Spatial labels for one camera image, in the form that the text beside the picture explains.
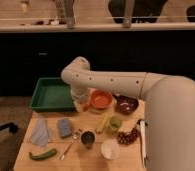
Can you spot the orange bowl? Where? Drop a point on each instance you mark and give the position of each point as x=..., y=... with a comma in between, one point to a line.
x=100, y=99

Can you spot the purple bowl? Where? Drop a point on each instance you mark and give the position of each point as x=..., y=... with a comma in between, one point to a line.
x=126, y=105

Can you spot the blue sponge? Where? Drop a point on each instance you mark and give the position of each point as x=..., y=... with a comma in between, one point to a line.
x=64, y=126

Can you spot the yellow banana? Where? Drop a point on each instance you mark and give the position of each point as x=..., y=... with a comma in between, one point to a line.
x=102, y=124

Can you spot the black office chair base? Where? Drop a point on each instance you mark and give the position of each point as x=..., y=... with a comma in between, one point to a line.
x=11, y=126

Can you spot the metal spoon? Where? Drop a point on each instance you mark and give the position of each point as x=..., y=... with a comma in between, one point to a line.
x=63, y=155

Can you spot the green plastic tray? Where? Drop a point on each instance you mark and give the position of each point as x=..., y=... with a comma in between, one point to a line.
x=51, y=95

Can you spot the white handled knife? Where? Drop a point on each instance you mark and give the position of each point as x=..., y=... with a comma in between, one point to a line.
x=141, y=123

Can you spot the light blue cloth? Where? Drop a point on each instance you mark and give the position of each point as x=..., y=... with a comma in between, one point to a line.
x=41, y=133

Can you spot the green cup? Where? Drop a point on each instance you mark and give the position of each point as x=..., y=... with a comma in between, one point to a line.
x=114, y=123

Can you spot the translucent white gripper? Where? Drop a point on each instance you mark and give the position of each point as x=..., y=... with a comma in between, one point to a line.
x=80, y=98

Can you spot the red grapes bunch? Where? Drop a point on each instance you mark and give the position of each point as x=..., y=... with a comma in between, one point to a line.
x=127, y=138

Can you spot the dark metal cup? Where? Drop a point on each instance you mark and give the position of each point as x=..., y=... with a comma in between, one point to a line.
x=88, y=139

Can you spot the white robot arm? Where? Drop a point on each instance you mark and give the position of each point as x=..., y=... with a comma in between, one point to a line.
x=168, y=130

